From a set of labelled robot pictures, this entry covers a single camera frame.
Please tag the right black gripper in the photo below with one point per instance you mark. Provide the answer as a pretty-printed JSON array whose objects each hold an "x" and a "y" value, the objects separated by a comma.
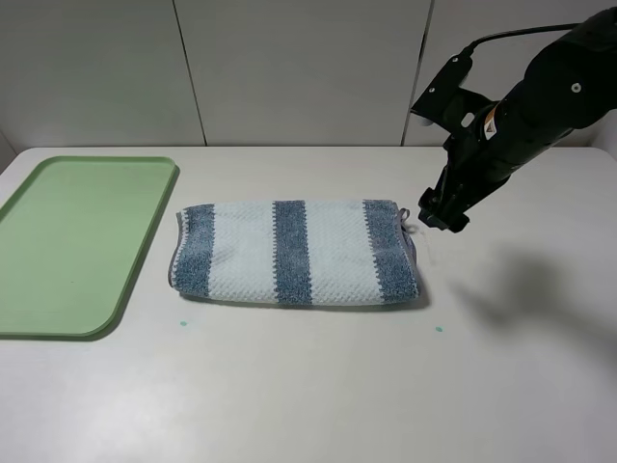
[{"x": 474, "y": 169}]

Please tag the green plastic tray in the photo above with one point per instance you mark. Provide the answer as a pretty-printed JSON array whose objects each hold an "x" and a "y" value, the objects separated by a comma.
[{"x": 72, "y": 235}]

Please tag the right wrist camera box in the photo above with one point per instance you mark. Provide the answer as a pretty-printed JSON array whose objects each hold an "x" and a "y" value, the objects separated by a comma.
[{"x": 445, "y": 102}]

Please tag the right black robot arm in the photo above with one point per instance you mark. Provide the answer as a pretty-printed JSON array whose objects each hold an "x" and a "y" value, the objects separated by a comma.
[{"x": 569, "y": 85}]

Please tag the blue white striped towel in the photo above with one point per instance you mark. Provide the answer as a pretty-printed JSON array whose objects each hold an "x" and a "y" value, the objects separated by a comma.
[{"x": 295, "y": 253}]

